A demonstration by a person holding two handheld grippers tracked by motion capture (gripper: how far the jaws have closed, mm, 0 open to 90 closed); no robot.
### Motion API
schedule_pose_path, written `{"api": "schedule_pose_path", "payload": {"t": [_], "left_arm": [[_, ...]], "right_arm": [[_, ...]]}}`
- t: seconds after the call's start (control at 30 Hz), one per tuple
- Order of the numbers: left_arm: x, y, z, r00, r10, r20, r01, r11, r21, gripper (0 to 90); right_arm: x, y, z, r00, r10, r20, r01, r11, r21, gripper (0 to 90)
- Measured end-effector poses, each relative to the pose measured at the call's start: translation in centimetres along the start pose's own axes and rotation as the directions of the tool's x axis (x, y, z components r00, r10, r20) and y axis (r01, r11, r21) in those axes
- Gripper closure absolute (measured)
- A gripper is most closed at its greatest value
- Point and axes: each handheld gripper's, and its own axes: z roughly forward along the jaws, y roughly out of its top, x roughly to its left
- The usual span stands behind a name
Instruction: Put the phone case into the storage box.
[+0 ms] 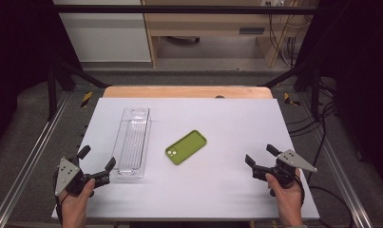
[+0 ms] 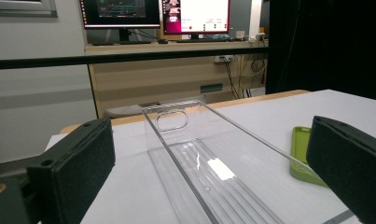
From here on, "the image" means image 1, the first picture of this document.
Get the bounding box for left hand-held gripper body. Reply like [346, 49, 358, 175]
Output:
[54, 154, 111, 198]

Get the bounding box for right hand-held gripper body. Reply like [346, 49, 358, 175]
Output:
[251, 149, 318, 192]

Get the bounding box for clear plastic tray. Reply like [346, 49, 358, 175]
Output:
[111, 106, 153, 181]

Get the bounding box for green phone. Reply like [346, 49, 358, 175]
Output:
[164, 129, 208, 166]

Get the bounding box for person's right hand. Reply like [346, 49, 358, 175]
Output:
[264, 172, 305, 220]

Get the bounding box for person's left hand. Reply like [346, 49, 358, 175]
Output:
[59, 178, 97, 220]

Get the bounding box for white table sheet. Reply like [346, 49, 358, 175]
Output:
[50, 97, 320, 221]

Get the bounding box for yellow black tape marker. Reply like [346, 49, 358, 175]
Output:
[283, 92, 302, 107]
[80, 90, 94, 108]

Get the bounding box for dark curtain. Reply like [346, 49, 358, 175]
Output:
[0, 0, 83, 155]
[293, 0, 383, 191]

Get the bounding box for white cabinet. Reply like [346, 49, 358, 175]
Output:
[52, 0, 153, 64]

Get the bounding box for chair base with caster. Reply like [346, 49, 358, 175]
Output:
[164, 35, 201, 45]

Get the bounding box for light wooden desk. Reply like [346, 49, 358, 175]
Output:
[141, 0, 320, 69]

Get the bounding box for metal floor rail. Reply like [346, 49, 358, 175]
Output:
[297, 94, 373, 228]
[0, 91, 71, 228]

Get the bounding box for black floor cables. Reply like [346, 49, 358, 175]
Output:
[287, 101, 339, 138]

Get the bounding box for black upright frame post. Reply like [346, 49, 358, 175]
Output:
[46, 63, 59, 122]
[309, 63, 322, 120]

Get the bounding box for black diagonal frame strut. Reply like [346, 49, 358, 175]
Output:
[54, 60, 112, 89]
[259, 60, 311, 88]

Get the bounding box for bundle of black desk cables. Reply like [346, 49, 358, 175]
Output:
[267, 12, 304, 68]

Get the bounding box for black horizontal frame bar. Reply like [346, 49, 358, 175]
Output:
[30, 4, 326, 15]

